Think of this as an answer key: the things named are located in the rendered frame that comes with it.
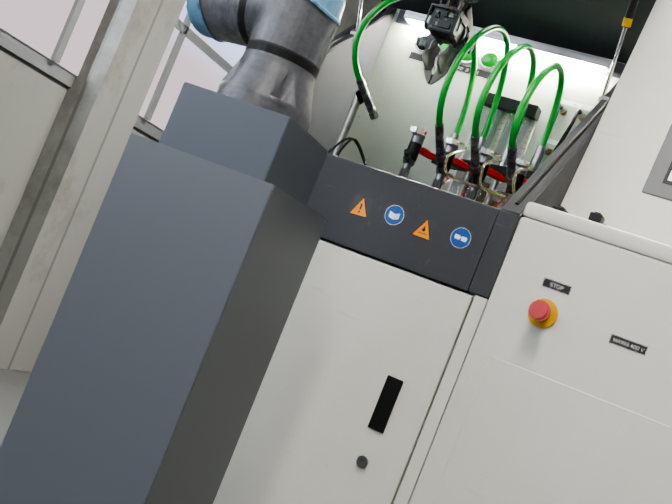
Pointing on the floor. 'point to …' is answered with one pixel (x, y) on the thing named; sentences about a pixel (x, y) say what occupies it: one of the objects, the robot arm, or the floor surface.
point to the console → (576, 333)
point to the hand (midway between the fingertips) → (432, 79)
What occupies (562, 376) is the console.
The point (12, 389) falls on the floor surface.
